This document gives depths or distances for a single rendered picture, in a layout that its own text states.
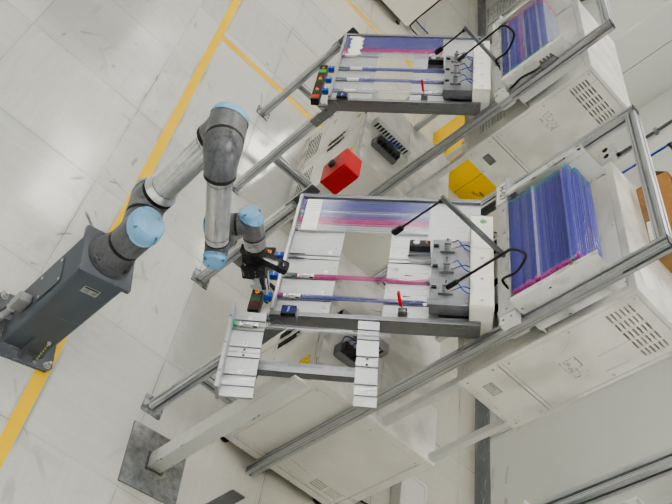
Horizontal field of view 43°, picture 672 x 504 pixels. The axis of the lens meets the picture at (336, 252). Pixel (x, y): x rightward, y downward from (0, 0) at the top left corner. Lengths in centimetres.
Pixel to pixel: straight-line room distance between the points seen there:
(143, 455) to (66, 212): 104
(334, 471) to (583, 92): 198
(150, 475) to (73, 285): 82
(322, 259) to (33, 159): 130
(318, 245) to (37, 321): 102
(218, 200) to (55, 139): 145
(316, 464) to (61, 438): 102
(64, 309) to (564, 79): 237
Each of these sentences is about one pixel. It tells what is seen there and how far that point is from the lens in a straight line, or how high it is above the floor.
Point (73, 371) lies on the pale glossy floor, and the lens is 326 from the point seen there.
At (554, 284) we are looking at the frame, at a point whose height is 154.
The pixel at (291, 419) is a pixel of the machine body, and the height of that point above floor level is 37.
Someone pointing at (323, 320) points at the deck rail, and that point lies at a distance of 289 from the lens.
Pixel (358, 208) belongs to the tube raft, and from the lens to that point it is 333.
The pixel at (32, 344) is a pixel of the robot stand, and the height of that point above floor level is 9.
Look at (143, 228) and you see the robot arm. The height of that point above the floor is 77.
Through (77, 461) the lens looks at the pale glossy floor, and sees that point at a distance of 313.
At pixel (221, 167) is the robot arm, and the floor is 113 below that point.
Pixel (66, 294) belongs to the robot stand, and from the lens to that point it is 287.
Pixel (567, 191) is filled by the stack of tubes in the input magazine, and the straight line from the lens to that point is 298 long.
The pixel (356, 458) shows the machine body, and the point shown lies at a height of 40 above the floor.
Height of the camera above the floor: 251
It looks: 32 degrees down
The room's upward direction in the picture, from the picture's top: 55 degrees clockwise
